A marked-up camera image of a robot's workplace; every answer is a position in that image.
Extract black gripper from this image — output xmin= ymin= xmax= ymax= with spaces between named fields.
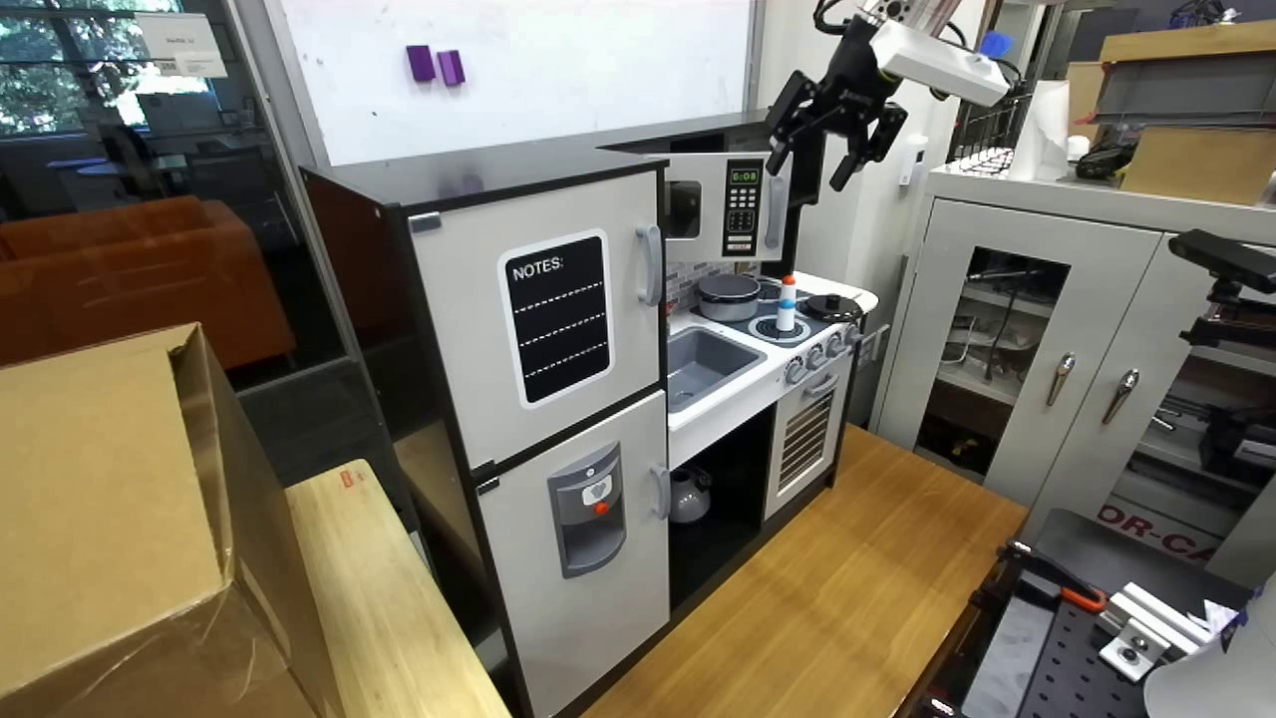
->
xmin=763 ymin=26 xmax=915 ymax=191

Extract white microwave door with keypad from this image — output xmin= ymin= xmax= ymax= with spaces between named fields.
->
xmin=663 ymin=150 xmax=795 ymax=276

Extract white oven door with vent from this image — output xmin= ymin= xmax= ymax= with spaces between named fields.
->
xmin=763 ymin=366 xmax=856 ymax=526

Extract black toy frying pan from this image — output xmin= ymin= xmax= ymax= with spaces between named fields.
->
xmin=795 ymin=293 xmax=871 ymax=332

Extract grey toy pot with lid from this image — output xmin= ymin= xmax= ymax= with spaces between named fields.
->
xmin=695 ymin=269 xmax=771 ymax=328

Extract white paper roll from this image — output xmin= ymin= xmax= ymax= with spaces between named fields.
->
xmin=1030 ymin=75 xmax=1075 ymax=185

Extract small black device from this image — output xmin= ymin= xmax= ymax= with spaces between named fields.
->
xmin=1073 ymin=119 xmax=1142 ymax=185

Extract white cabinet glass doors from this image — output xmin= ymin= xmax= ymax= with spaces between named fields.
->
xmin=871 ymin=163 xmax=1276 ymax=562

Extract white black toy kitchen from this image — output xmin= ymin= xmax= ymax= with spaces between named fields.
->
xmin=298 ymin=118 xmax=891 ymax=718

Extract grey plastic case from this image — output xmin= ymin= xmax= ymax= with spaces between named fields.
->
xmin=1089 ymin=52 xmax=1276 ymax=134

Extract tan cardboard box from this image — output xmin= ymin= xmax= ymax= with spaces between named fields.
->
xmin=1098 ymin=18 xmax=1276 ymax=67
xmin=1117 ymin=126 xmax=1276 ymax=209

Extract white round toy item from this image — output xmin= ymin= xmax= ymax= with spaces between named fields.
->
xmin=670 ymin=477 xmax=710 ymax=526

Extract black orange bar clamp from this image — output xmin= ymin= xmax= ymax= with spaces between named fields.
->
xmin=1008 ymin=540 xmax=1113 ymax=620

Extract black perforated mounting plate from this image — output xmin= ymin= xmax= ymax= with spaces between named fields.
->
xmin=915 ymin=510 xmax=1276 ymax=718

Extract white paper sign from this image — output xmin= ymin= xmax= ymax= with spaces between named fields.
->
xmin=136 ymin=9 xmax=233 ymax=79

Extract large cardboard box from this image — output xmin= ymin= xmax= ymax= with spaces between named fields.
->
xmin=0 ymin=318 xmax=336 ymax=718

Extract large wall whiteboard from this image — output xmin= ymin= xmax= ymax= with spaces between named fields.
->
xmin=273 ymin=0 xmax=772 ymax=173

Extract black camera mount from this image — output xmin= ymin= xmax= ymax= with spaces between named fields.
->
xmin=1166 ymin=228 xmax=1276 ymax=354

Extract silver metal bracket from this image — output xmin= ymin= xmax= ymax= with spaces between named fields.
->
xmin=1091 ymin=580 xmax=1249 ymax=688

